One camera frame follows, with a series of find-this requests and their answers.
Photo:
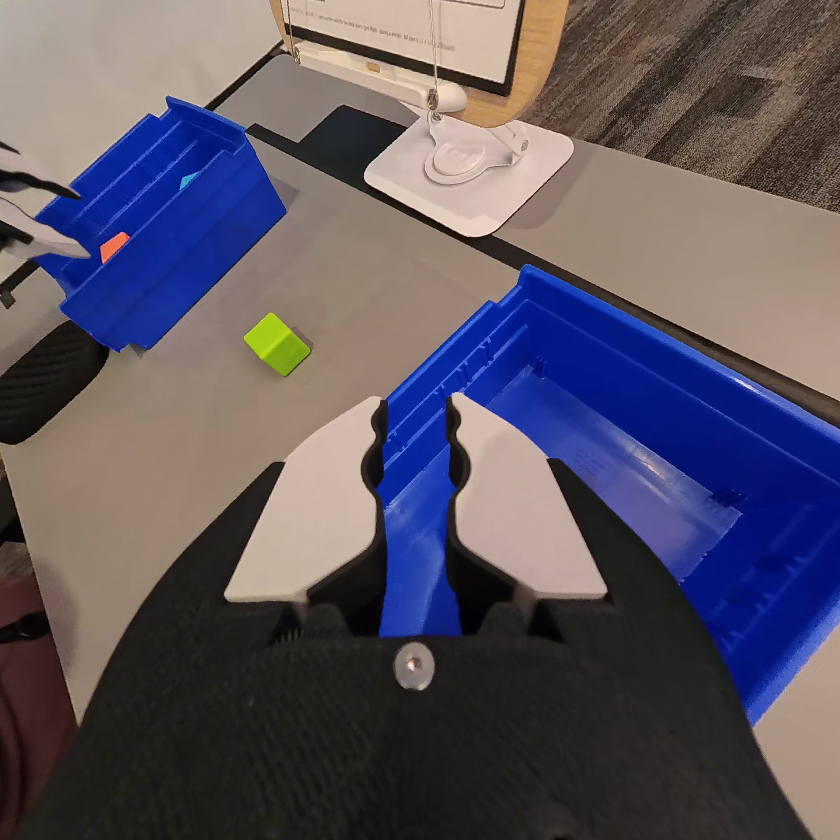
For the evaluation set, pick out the wooden instruction sign board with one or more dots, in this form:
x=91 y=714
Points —
x=525 y=79

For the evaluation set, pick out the black textured mat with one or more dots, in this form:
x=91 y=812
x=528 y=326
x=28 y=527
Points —
x=46 y=381

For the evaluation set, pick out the teal magnetic cube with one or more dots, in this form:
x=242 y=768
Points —
x=192 y=180

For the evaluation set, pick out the green magnetic cube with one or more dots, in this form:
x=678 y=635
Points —
x=276 y=344

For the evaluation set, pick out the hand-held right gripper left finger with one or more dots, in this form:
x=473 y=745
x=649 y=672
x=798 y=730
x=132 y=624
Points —
x=302 y=525

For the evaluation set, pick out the blue plastic bin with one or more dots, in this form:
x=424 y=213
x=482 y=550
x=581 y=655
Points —
x=630 y=433
x=184 y=223

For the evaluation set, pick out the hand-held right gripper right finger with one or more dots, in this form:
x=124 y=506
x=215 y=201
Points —
x=532 y=525

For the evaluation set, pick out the orange magnetic cube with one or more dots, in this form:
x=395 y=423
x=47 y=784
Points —
x=114 y=246

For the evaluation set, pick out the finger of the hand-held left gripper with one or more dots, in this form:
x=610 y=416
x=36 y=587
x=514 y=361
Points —
x=24 y=171
x=33 y=240

